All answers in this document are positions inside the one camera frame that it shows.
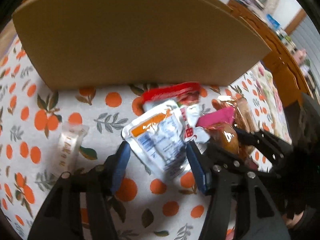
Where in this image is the pink chicken leg packet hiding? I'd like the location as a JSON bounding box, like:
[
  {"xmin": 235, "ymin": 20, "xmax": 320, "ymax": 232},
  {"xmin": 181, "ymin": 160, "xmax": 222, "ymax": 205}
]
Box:
[{"xmin": 195, "ymin": 106, "xmax": 258, "ymax": 170}]

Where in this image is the white orange snack pouch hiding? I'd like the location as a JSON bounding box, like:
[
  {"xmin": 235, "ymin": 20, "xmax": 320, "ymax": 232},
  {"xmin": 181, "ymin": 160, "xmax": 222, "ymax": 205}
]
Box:
[{"xmin": 121, "ymin": 104, "xmax": 187, "ymax": 180}]

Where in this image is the white red snack pouch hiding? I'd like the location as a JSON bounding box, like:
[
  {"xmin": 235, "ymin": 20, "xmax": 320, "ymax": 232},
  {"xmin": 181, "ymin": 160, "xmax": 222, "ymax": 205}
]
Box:
[{"xmin": 142, "ymin": 82, "xmax": 210, "ymax": 144}]

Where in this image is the person's right hand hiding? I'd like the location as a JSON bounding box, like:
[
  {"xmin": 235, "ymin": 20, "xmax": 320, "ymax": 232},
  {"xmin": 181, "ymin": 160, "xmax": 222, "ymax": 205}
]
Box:
[{"xmin": 282, "ymin": 209, "xmax": 310, "ymax": 230}]

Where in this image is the brown shiny snack packet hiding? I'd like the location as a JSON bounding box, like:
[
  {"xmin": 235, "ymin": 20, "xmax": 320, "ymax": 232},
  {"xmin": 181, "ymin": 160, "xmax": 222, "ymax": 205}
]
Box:
[{"xmin": 212, "ymin": 95, "xmax": 259, "ymax": 132}]

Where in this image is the wooden sideboard cabinet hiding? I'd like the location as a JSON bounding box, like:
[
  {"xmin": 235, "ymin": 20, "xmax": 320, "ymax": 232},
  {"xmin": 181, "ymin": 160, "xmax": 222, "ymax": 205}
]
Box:
[{"xmin": 227, "ymin": 0, "xmax": 312, "ymax": 107}]

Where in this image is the small white candy packet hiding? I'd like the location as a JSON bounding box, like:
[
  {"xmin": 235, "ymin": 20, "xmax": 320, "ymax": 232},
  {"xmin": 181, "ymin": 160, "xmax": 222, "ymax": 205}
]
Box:
[{"xmin": 52, "ymin": 122, "xmax": 89, "ymax": 178}]

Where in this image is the orange fruit print cloth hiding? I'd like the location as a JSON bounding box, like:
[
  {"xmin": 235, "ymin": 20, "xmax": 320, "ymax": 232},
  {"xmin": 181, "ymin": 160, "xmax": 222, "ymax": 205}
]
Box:
[{"xmin": 1, "ymin": 39, "xmax": 291, "ymax": 239}]

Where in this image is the pink item on cabinet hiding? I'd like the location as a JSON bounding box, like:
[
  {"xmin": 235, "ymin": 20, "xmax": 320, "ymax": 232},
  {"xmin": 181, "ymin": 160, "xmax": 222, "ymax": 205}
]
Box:
[{"xmin": 293, "ymin": 49, "xmax": 307, "ymax": 65}]

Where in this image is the blue box on cabinet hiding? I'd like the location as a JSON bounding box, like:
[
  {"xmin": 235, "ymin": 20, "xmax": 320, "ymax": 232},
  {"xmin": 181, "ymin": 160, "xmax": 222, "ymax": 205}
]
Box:
[{"xmin": 265, "ymin": 14, "xmax": 280, "ymax": 30}]

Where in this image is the brown cardboard box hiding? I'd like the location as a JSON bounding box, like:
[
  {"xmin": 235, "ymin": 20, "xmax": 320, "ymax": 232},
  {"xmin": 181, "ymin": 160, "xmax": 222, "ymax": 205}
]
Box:
[{"xmin": 12, "ymin": 0, "xmax": 270, "ymax": 90}]

